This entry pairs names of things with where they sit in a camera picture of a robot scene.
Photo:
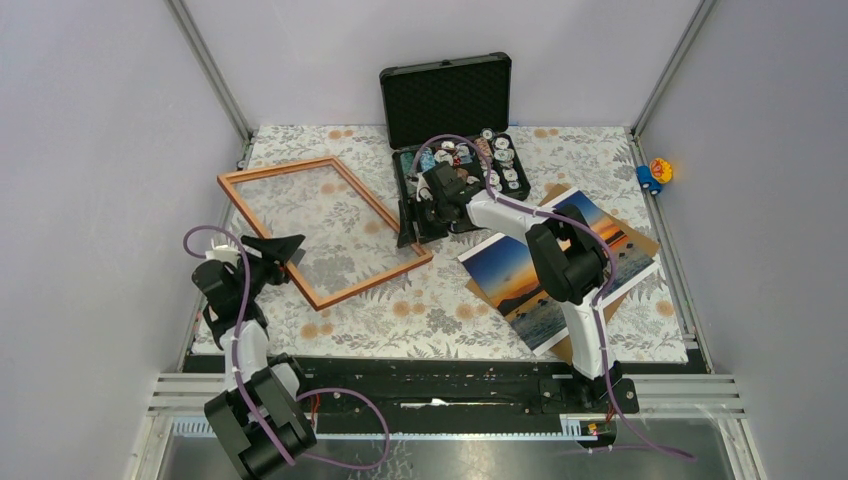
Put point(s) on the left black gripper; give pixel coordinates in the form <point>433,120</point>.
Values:
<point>275,252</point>

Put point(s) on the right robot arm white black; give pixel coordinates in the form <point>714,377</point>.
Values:
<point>573,264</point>

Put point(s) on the pink poker chip stack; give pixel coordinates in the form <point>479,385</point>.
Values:
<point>484,146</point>

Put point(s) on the black poker chip case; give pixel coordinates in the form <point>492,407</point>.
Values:
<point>459,96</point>

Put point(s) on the blue poker chip stack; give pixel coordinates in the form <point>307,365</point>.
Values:
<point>426,160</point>

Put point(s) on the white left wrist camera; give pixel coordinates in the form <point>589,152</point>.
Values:
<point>224,253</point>

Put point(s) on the blue yellow toy car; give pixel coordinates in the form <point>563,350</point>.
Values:
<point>653,176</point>

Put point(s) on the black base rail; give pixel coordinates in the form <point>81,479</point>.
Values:
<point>360,396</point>

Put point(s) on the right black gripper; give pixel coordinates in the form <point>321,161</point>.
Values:
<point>406,232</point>

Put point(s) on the orange wooden picture frame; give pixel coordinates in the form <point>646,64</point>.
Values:
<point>350,234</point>

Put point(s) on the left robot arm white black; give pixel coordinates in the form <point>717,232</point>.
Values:
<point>256,417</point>

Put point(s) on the sunset landscape photo print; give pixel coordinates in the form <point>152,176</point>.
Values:
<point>503,285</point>

